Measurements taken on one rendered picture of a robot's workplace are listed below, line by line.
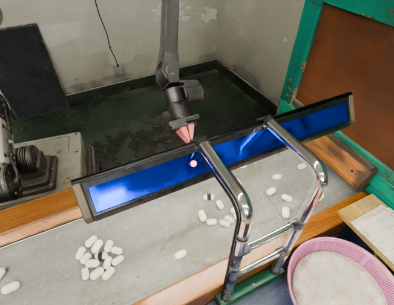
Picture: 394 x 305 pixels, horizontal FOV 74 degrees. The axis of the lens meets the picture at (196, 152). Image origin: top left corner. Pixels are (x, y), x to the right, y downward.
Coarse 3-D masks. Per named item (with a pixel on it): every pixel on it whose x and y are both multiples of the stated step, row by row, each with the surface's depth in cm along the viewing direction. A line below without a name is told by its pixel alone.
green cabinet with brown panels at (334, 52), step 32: (320, 0) 78; (352, 0) 70; (384, 0) 63; (320, 32) 83; (352, 32) 74; (384, 32) 66; (320, 64) 86; (352, 64) 76; (384, 64) 68; (288, 96) 103; (320, 96) 90; (384, 96) 71; (352, 128) 83; (384, 128) 74; (384, 160) 76
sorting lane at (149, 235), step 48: (192, 192) 86; (288, 192) 86; (336, 192) 86; (48, 240) 74; (144, 240) 74; (192, 240) 74; (0, 288) 65; (48, 288) 65; (96, 288) 65; (144, 288) 65
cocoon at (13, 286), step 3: (12, 282) 64; (15, 282) 64; (18, 282) 64; (6, 285) 63; (9, 285) 63; (12, 285) 63; (15, 285) 63; (18, 285) 64; (3, 288) 63; (6, 288) 63; (9, 288) 63; (12, 288) 63; (15, 288) 63; (3, 291) 62; (6, 291) 63; (9, 291) 63; (12, 291) 63
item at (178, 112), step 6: (180, 102) 83; (174, 108) 82; (180, 108) 82; (186, 108) 84; (174, 114) 82; (180, 114) 82; (186, 114) 82; (198, 114) 83; (174, 120) 80; (186, 120) 82; (168, 126) 84
